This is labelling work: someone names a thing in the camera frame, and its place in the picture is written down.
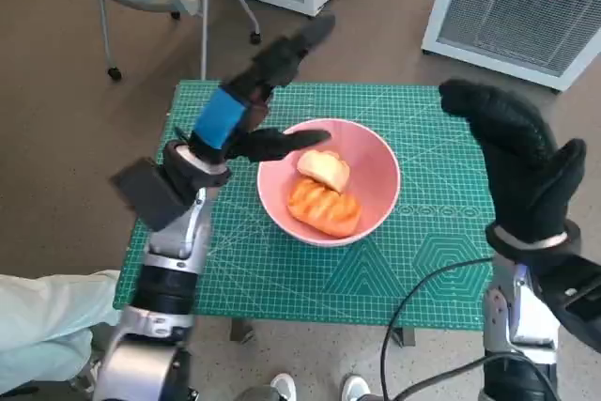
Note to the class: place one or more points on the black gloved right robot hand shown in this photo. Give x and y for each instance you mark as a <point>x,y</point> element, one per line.
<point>521,171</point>

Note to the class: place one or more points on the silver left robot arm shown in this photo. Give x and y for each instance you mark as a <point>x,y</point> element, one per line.
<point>164,288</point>

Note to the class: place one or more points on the round toy bread bun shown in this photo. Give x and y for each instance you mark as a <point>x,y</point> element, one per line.
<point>321,168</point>

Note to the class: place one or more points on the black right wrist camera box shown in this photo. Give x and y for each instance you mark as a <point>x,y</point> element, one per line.
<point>577,297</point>

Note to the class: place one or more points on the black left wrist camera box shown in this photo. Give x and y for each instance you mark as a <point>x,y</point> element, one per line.
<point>150,194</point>

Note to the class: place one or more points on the white shoe-shaped foot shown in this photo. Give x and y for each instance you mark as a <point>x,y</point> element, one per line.
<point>356,387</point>
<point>284,387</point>

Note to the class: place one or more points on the large white mesh cabinet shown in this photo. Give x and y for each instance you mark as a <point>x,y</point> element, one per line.
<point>512,20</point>

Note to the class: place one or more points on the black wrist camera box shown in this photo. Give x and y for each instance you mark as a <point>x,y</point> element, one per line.
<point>577,297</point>
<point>150,194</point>

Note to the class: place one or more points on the green cutting mat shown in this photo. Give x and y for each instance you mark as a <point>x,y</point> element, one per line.
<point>282,279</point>

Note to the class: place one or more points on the pink bowl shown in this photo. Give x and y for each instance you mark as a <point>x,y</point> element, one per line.
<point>375,161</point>

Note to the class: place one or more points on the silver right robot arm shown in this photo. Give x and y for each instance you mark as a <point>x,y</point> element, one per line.
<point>516,316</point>

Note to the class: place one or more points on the oblong grilled toy bread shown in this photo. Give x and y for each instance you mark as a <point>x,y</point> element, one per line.
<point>328,213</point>

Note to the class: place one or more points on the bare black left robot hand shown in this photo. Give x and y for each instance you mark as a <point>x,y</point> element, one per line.
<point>220,119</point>

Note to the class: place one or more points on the grey metal pole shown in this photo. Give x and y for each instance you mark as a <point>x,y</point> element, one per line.
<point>205,20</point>

